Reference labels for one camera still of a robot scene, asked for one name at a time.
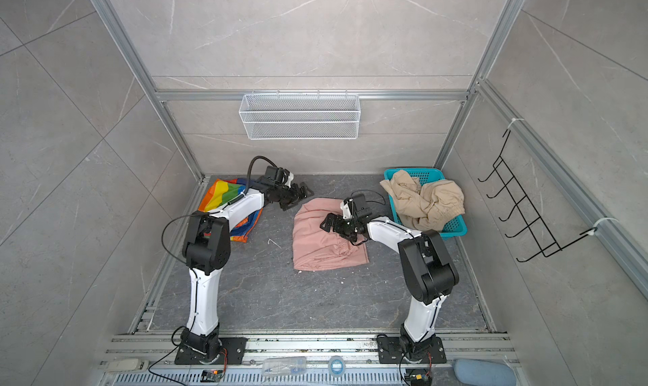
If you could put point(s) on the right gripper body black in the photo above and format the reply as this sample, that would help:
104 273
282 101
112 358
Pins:
347 228

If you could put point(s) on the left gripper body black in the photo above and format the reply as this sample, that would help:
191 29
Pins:
288 195

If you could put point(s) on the pink shorts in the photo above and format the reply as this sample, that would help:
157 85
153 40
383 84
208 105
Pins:
317 250

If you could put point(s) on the rainbow striped shorts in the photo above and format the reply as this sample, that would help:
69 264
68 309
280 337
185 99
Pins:
222 191

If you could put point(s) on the beige shorts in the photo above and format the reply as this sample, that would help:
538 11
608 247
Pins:
424 207

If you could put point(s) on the teal plastic laundry basket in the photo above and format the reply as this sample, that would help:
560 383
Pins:
456 227

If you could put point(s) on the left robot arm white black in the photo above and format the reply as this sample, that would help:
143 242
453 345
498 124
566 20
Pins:
207 249

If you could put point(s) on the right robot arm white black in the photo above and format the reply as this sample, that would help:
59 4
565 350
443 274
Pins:
428 270

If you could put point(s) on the clear tape roll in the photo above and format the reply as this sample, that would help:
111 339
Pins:
336 367

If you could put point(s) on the clear plastic bottle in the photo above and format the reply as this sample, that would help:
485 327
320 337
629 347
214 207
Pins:
284 366

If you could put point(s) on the small circuit board right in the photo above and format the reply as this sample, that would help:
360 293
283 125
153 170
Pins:
417 377

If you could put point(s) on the small circuit board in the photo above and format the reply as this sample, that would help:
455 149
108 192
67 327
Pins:
212 376
417 377

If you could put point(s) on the blue grey cloth bundle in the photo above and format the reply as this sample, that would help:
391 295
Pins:
483 373

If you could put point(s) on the small circuit board left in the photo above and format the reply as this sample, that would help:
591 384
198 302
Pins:
212 376

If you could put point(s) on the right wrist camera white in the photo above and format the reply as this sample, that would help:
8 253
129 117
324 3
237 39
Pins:
347 207

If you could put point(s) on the white wire mesh wall basket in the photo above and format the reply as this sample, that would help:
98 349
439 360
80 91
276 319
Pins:
300 116

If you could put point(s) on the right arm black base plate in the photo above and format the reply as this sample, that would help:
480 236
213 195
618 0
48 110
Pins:
401 350

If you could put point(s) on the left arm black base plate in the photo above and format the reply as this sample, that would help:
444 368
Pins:
231 349

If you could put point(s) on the black wire hook rack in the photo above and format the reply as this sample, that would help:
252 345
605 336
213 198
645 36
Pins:
504 184

